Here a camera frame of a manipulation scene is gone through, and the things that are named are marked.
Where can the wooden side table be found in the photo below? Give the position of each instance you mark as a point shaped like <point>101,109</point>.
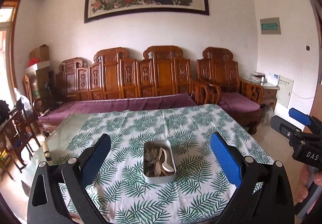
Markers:
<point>269,94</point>

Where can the wooden dining chair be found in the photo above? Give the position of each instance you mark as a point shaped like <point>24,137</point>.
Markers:
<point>19,132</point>

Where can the cream plastic fork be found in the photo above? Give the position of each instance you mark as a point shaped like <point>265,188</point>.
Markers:
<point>155,165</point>

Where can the palm leaf tablecloth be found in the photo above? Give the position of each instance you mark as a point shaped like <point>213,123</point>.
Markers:
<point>200,190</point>

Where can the purple armchair cushion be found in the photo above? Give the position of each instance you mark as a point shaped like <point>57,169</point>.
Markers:
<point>234,102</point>

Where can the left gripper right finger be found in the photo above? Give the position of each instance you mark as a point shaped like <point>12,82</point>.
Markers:
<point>263,193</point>

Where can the white wall electrical panel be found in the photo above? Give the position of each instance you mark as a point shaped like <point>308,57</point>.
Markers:
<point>285,90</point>

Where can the carved wooden armchair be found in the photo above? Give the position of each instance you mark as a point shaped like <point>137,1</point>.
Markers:
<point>219,71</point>

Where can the grey utensil tray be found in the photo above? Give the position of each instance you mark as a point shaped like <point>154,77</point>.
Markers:
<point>166,160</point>

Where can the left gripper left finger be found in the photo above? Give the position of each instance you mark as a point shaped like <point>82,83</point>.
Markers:
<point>46,203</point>

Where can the carved wooden sofa bench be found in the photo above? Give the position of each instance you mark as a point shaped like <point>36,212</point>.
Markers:
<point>114,75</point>

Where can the cardboard boxes stack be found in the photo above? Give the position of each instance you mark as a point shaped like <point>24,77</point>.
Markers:
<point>37,74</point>

